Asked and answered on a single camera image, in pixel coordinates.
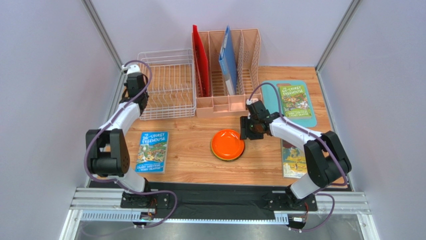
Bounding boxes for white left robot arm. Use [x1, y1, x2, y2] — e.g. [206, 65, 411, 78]
[83, 60, 153, 196]

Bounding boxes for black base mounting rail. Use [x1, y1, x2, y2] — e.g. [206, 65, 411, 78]
[70, 182, 371, 225]

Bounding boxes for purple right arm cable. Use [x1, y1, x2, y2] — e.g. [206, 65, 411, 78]
[247, 82, 349, 233]

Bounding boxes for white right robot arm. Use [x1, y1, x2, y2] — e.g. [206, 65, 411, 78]
[240, 100, 352, 200]

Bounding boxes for green 65-storey treehouse book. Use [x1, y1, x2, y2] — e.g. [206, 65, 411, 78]
[279, 85, 313, 119]

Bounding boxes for blue file folder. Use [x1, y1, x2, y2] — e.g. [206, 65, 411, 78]
[218, 25, 237, 96]

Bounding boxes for teal cutting board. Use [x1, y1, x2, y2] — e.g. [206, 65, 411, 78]
[261, 80, 317, 128]

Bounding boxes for pink plastic file organizer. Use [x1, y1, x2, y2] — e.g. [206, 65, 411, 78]
[192, 28, 263, 118]

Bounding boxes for orange plate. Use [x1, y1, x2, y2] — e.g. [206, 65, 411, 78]
[210, 129, 245, 161]

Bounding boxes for grey penguin paperback book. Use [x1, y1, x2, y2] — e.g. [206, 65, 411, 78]
[281, 140, 307, 179]

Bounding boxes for lime green plate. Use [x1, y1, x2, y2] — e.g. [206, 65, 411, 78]
[210, 141, 246, 162]

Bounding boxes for red file folder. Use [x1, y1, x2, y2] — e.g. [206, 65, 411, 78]
[192, 24, 211, 97]

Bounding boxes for blue 26-storey treehouse book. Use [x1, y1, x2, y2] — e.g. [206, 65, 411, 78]
[134, 131, 169, 174]

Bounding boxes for white wire dish rack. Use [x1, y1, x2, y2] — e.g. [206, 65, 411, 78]
[137, 48, 197, 121]

